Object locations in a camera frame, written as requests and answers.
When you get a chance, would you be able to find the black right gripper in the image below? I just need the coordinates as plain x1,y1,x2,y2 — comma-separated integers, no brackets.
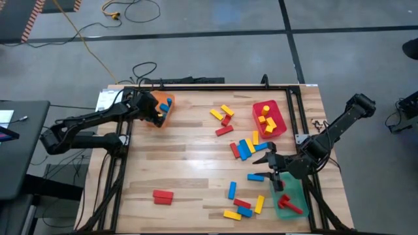
252,141,290,193

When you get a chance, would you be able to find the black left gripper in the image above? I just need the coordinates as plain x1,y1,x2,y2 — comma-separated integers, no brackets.
130,91,168,129

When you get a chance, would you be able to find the orange plastic bin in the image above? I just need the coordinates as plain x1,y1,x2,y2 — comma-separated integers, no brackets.
143,89,176,129

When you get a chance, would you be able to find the red wooden arch block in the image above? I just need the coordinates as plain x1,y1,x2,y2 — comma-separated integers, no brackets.
277,194,292,210

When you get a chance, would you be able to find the red plastic bin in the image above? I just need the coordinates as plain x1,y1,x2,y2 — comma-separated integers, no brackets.
252,99,288,140

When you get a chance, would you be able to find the green plastic bin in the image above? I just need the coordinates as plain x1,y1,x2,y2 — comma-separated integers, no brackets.
269,172,310,220

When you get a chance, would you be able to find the white paper booklet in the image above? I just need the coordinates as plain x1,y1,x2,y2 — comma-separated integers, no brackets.
94,89,124,112

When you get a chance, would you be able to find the black power strip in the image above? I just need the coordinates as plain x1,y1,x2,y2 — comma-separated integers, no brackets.
144,76,226,85

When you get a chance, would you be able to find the small striped black floor mat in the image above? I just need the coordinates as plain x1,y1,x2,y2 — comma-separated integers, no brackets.
41,0,83,14

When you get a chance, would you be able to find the black desk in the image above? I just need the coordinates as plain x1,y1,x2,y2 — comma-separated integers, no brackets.
0,100,52,200

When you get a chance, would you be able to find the white paper sheet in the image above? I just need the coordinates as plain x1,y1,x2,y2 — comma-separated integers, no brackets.
0,110,16,130

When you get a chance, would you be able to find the dark tablet screen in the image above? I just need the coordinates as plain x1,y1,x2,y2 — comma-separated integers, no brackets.
0,125,20,143

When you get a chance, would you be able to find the large striped black floor mat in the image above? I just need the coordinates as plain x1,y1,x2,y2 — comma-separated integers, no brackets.
0,0,46,44

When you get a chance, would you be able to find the person's shoe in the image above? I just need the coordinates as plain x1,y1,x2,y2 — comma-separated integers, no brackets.
402,38,418,61

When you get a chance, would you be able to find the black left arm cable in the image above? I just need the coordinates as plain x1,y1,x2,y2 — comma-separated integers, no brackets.
112,78,154,105

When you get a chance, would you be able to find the looped black floor cable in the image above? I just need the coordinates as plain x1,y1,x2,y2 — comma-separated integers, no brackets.
131,61,158,84

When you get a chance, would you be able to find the black metal table frame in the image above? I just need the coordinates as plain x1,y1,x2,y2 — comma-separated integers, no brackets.
74,84,357,234

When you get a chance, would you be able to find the long black floor cable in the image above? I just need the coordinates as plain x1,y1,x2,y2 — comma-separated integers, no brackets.
1,0,161,47

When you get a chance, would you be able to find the yellow extension cable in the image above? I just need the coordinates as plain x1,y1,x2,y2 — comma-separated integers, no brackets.
52,0,122,84

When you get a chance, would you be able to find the cable with silver plug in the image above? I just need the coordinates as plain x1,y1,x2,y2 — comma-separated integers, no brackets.
0,116,29,125

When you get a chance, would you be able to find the black equipment with cables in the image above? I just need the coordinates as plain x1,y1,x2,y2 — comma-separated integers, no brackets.
385,91,418,134

